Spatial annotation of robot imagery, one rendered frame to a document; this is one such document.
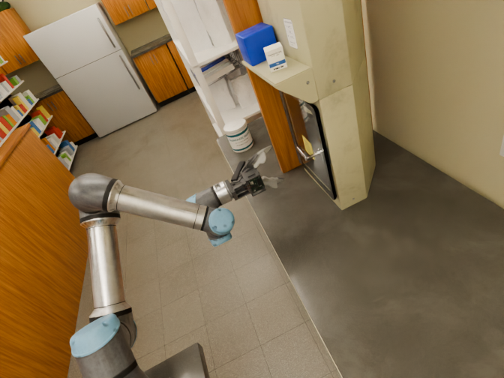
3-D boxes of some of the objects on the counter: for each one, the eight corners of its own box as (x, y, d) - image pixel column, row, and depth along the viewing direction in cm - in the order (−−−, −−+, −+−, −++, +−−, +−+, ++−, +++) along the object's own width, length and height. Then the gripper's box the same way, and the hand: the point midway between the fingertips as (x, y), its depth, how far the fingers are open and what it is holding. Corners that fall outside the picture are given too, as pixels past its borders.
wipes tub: (250, 136, 183) (241, 115, 173) (256, 145, 172) (248, 123, 163) (230, 146, 182) (220, 124, 173) (235, 156, 172) (226, 133, 162)
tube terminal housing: (351, 147, 144) (322, -49, 97) (398, 182, 118) (390, -61, 71) (304, 170, 142) (251, -17, 95) (342, 211, 117) (295, -17, 70)
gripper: (242, 217, 108) (292, 192, 109) (220, 175, 96) (277, 147, 97) (236, 204, 114) (283, 181, 115) (215, 163, 103) (268, 137, 104)
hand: (277, 161), depth 108 cm, fingers open, 14 cm apart
